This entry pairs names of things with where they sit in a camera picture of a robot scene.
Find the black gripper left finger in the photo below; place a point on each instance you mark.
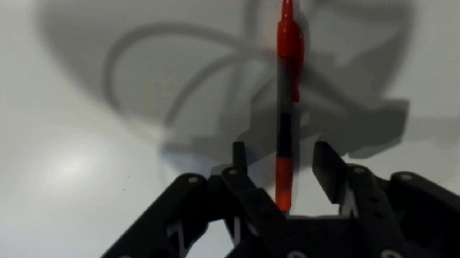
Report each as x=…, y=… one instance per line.
x=183, y=212

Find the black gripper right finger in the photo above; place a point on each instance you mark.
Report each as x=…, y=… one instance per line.
x=401, y=216

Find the orange and black pen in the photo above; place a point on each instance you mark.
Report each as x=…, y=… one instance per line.
x=291, y=53

